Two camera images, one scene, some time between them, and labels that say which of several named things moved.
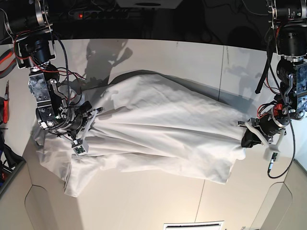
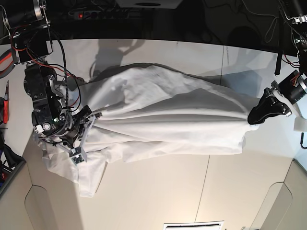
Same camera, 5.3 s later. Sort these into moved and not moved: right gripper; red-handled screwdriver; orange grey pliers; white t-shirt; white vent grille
Moved: right gripper; white t-shirt
Not moved: orange grey pliers; red-handled screwdriver; white vent grille
